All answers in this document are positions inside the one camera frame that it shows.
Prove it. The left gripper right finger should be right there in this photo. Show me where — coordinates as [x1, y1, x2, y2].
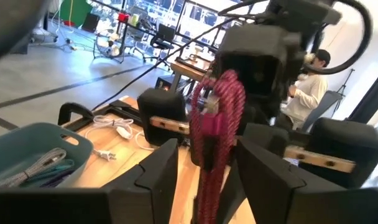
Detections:
[236, 136, 378, 224]

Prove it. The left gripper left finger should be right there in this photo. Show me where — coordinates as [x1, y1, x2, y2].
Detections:
[0, 138, 179, 224]

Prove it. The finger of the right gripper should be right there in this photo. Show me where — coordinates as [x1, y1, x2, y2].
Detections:
[219, 123, 289, 224]
[188, 133, 209, 169]

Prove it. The red braided cable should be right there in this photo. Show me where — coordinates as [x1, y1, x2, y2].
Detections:
[188, 68, 247, 224]

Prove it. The blue braided cable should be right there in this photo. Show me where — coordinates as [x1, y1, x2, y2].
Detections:
[39, 169, 70, 189]

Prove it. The wooden desk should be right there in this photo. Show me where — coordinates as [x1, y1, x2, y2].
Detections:
[169, 55, 215, 93]

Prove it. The person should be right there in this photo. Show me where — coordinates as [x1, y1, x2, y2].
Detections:
[280, 49, 332, 131]

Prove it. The grey chair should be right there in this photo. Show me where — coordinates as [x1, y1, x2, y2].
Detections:
[300, 90, 344, 134]

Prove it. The black office chair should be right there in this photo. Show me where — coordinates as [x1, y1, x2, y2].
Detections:
[143, 23, 177, 72]

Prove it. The black curtain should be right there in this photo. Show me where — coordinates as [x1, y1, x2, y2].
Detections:
[347, 63, 378, 125]

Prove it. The teal plastic bin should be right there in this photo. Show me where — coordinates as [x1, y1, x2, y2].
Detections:
[0, 122, 95, 190]

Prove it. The green panel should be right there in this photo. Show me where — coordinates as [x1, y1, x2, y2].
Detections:
[58, 0, 94, 28]

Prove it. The white power cord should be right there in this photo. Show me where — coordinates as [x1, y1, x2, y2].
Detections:
[84, 114, 156, 162]

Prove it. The long black arm cable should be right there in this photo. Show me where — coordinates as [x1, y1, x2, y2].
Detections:
[91, 15, 249, 112]

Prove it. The teal cable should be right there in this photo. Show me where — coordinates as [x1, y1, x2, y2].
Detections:
[19, 158, 75, 188]

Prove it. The black rig frame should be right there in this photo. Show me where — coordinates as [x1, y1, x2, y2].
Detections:
[57, 98, 145, 128]

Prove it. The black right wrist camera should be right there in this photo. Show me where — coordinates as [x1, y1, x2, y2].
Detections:
[218, 24, 305, 100]

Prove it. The grey braided cable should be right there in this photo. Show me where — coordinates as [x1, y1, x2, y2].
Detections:
[0, 147, 68, 190]

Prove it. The black camera cable loop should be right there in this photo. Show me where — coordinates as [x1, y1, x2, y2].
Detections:
[302, 0, 374, 75]

